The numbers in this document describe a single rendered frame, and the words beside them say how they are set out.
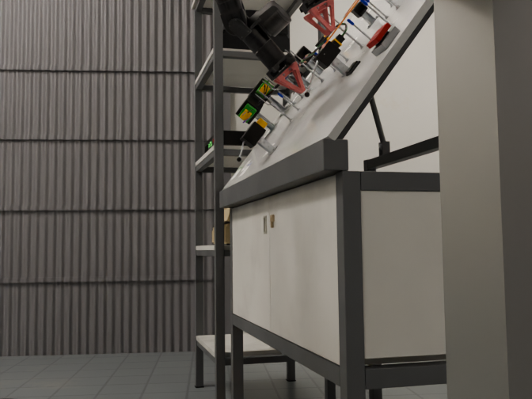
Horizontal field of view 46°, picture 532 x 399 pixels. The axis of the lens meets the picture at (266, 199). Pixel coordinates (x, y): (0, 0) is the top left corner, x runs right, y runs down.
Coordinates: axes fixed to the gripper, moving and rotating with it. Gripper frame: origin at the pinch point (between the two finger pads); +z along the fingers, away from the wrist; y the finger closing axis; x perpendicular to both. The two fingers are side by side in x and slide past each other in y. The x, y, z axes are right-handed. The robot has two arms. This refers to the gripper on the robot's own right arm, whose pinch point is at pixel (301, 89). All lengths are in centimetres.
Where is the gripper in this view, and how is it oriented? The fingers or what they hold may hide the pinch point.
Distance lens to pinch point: 164.0
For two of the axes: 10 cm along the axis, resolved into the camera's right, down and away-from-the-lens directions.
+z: 6.7, 7.3, 1.5
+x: -7.3, 6.8, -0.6
